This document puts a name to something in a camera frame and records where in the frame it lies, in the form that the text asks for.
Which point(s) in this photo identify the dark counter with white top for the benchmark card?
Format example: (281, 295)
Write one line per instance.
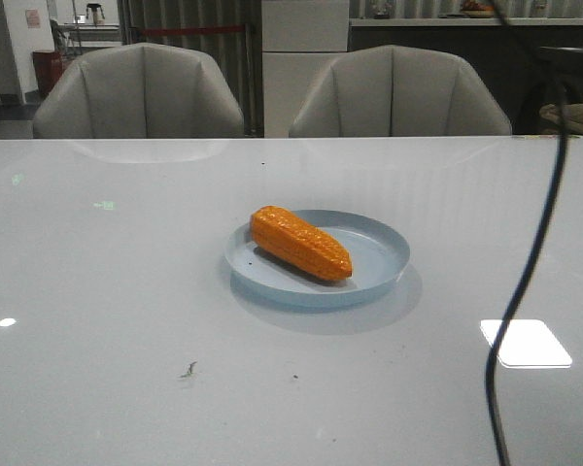
(507, 73)

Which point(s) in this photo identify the fruit bowl on counter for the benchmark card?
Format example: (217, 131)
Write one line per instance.
(477, 9)

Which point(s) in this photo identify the red bin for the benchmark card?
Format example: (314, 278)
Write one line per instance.
(49, 66)

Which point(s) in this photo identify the left grey upholstered chair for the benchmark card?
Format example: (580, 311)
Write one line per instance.
(141, 91)

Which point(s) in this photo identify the light blue round plate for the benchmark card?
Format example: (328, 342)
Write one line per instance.
(379, 257)

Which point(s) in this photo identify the grey upholstered chair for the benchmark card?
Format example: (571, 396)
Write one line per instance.
(395, 91)
(141, 91)

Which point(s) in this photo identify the brown cushion at right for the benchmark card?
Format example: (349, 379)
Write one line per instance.
(550, 119)

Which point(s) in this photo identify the white cabinet with drawers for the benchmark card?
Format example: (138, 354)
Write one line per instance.
(298, 39)

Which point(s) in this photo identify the pink wall notice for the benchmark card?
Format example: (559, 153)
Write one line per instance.
(32, 19)

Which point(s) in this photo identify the right grey upholstered chair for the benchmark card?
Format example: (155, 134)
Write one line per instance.
(395, 91)

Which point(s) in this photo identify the orange plastic corn cob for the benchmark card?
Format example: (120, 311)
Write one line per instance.
(301, 244)

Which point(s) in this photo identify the red barrier belt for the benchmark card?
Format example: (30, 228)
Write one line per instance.
(191, 31)

